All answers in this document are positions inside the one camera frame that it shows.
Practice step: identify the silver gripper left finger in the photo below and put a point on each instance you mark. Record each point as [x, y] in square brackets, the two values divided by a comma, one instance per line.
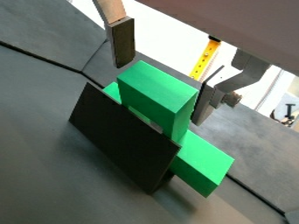
[121, 30]

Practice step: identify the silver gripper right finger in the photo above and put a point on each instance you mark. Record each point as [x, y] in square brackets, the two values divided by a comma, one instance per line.
[253, 68]

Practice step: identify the green stepped block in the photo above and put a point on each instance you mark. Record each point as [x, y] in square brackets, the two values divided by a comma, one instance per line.
[164, 100]

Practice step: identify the black angle fixture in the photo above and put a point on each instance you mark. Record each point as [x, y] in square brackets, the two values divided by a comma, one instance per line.
[137, 148]

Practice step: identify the yellow perforated rail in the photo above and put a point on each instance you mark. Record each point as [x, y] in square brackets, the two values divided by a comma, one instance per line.
[210, 51]

